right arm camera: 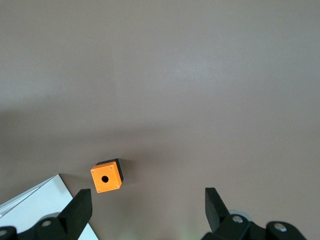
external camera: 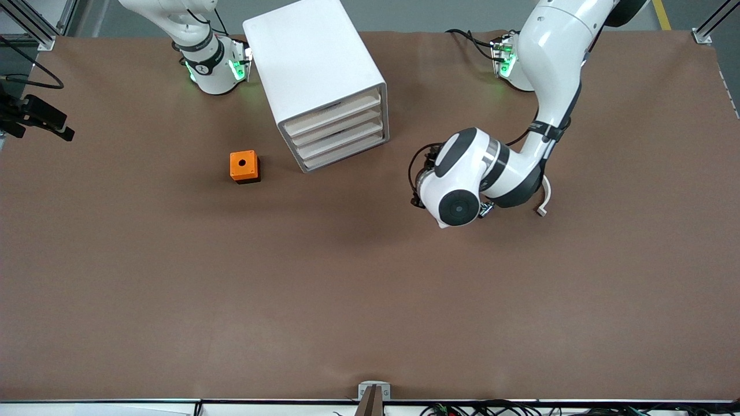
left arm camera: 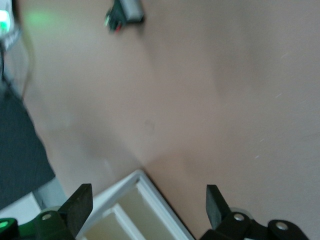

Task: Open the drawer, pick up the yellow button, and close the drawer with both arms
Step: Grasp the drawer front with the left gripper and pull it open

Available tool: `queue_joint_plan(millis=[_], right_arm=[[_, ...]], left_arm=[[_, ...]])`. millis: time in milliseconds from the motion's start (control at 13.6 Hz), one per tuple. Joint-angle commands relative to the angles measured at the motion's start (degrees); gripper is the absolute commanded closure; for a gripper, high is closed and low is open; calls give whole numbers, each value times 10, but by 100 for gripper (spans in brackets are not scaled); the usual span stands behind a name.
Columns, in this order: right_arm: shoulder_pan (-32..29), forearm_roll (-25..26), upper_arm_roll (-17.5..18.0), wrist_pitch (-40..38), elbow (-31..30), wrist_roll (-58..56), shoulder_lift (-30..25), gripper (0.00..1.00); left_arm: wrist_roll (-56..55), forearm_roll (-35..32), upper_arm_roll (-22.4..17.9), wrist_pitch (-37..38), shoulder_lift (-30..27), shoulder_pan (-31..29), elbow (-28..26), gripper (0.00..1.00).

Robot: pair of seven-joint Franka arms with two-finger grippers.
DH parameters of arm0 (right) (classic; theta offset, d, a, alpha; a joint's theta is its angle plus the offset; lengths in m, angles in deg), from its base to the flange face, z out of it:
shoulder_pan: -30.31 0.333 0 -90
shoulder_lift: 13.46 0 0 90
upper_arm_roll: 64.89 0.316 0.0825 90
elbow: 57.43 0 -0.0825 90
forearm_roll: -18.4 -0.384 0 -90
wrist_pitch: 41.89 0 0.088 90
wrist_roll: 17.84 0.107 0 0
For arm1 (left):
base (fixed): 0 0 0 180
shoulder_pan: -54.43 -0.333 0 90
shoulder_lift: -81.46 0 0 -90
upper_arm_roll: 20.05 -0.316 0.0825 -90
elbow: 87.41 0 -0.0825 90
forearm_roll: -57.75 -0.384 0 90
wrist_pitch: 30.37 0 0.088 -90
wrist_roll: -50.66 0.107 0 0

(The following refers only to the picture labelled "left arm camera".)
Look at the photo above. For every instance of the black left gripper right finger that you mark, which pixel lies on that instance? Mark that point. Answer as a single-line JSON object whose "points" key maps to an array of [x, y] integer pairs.
{"points": [[217, 210]]}

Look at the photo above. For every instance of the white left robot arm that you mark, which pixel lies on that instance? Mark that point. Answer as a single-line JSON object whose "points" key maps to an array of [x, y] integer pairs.
{"points": [[5, 22]]}

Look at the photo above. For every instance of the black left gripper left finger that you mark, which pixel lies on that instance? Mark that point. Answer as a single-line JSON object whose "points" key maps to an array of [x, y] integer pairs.
{"points": [[77, 207]]}

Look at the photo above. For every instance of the black switch with white face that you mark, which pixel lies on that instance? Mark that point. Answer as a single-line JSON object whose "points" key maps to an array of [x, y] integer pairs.
{"points": [[130, 10]]}

